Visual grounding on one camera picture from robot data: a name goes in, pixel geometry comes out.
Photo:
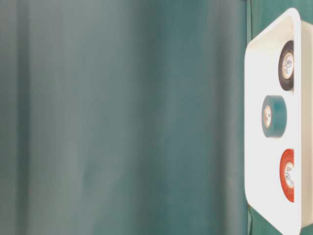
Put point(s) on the teal green tape roll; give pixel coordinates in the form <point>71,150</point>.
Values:
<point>274,116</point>

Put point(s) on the black tape roll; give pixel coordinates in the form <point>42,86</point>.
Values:
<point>286,66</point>

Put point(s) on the red tape roll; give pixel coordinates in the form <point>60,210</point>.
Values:
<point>286,172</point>

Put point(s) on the white plastic tray case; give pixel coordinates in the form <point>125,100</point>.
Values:
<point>262,155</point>

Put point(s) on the green table cloth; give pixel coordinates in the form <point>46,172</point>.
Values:
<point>125,117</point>

